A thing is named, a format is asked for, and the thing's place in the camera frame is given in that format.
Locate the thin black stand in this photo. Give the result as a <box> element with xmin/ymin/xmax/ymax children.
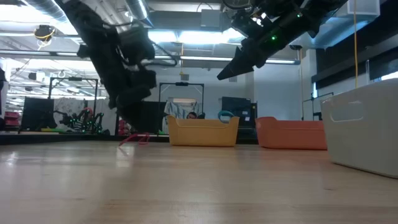
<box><xmin>302</xmin><ymin>91</ymin><xmax>335</xmax><ymax>121</ymax></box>

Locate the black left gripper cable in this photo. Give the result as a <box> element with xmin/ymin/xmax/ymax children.
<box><xmin>141</xmin><ymin>42</ymin><xmax>178</xmax><ymax>68</ymax></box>

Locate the white ceiling box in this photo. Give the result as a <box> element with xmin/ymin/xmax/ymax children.
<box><xmin>347</xmin><ymin>0</ymin><xmax>381</xmax><ymax>16</ymax></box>

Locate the pale grey plastic basket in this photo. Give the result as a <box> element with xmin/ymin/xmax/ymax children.
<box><xmin>320</xmin><ymin>77</ymin><xmax>398</xmax><ymax>179</ymax></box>

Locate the silver ceiling duct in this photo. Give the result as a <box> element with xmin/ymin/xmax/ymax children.
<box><xmin>24</xmin><ymin>0</ymin><xmax>154</xmax><ymax>35</ymax></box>

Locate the short ceiling light strip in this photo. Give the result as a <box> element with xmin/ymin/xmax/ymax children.
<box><xmin>265</xmin><ymin>58</ymin><xmax>297</xmax><ymax>65</ymax></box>

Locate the white patterned cloth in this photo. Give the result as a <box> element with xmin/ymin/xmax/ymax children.
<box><xmin>53</xmin><ymin>97</ymin><xmax>86</xmax><ymax>131</ymax></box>

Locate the red thin rubber band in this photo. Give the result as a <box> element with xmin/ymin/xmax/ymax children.
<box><xmin>119</xmin><ymin>133</ymin><xmax>150</xmax><ymax>147</ymax></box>

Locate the yellow cable reel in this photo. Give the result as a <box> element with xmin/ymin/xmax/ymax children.
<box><xmin>33</xmin><ymin>24</ymin><xmax>56</xmax><ymax>43</ymax></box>

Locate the long ceiling light strip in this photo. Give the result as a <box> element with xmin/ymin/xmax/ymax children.
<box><xmin>179</xmin><ymin>55</ymin><xmax>234</xmax><ymax>62</ymax></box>
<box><xmin>0</xmin><ymin>49</ymin><xmax>78</xmax><ymax>58</ymax></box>

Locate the blue wide rubber band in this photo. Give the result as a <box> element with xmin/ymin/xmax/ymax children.
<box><xmin>217</xmin><ymin>110</ymin><xmax>235</xmax><ymax>124</ymax></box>

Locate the grey ceiling air unit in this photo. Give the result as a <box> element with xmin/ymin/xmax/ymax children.
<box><xmin>200</xmin><ymin>8</ymin><xmax>222</xmax><ymax>30</ymax></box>

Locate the large black screen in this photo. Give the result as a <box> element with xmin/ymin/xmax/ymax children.
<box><xmin>141</xmin><ymin>100</ymin><xmax>167</xmax><ymax>134</ymax></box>
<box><xmin>21</xmin><ymin>96</ymin><xmax>55</xmax><ymax>131</ymax></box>

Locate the pale green cloth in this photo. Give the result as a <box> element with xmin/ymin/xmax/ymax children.
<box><xmin>163</xmin><ymin>98</ymin><xmax>202</xmax><ymax>133</ymax></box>

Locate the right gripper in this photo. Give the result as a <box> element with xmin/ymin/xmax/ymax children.
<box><xmin>216</xmin><ymin>0</ymin><xmax>312</xmax><ymax>81</ymax></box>

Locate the black gantry frame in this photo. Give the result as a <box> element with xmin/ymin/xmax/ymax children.
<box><xmin>159</xmin><ymin>82</ymin><xmax>205</xmax><ymax>119</ymax></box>
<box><xmin>48</xmin><ymin>77</ymin><xmax>100</xmax><ymax>131</ymax></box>

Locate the black computer monitor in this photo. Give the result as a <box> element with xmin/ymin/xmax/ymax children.
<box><xmin>221</xmin><ymin>96</ymin><xmax>252</xmax><ymax>118</ymax></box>

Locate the orange plastic basket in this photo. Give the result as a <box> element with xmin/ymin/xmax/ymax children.
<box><xmin>255</xmin><ymin>116</ymin><xmax>328</xmax><ymax>151</ymax></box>

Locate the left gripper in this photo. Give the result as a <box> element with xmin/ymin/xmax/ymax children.
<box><xmin>116</xmin><ymin>24</ymin><xmax>157</xmax><ymax>133</ymax></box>

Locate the black robot with green lights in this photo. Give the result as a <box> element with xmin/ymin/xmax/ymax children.
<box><xmin>57</xmin><ymin>107</ymin><xmax>106</xmax><ymax>134</ymax></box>

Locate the yellow plastic basket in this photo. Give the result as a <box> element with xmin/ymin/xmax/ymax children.
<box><xmin>167</xmin><ymin>115</ymin><xmax>240</xmax><ymax>147</ymax></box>

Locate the yellow hanging cable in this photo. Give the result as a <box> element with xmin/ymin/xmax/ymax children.
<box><xmin>353</xmin><ymin>0</ymin><xmax>358</xmax><ymax>90</ymax></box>

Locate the plain white cloth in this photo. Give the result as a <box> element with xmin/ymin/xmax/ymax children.
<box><xmin>93</xmin><ymin>98</ymin><xmax>118</xmax><ymax>134</ymax></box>

